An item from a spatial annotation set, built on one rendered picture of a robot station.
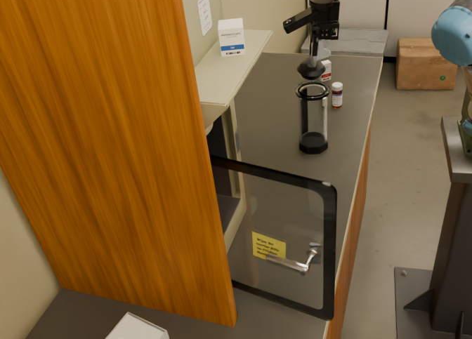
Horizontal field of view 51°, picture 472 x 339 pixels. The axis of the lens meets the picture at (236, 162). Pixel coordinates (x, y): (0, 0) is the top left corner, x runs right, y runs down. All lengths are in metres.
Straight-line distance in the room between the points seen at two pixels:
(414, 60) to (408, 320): 2.05
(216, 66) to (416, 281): 1.77
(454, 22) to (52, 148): 0.84
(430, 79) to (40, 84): 3.28
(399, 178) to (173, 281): 2.12
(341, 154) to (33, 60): 1.08
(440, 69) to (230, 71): 3.00
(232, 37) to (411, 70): 2.92
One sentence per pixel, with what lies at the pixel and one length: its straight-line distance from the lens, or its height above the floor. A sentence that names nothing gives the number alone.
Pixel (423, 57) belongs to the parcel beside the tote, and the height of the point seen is 0.27.
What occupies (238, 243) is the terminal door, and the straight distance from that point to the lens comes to 1.10.
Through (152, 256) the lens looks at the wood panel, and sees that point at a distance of 1.13.
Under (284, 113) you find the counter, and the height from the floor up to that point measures 0.94.
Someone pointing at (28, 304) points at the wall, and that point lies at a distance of 1.40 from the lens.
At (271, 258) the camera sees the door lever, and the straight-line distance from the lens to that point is 1.00.
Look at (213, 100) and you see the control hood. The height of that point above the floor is 1.51.
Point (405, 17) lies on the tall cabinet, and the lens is 4.10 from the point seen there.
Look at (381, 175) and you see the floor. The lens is 3.09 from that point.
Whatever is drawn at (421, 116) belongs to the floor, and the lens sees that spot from 3.65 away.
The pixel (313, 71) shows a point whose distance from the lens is 1.60.
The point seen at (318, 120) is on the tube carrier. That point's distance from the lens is 1.61.
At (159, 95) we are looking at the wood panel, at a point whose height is 1.57.
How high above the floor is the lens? 1.96
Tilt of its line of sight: 37 degrees down
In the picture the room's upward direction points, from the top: 8 degrees counter-clockwise
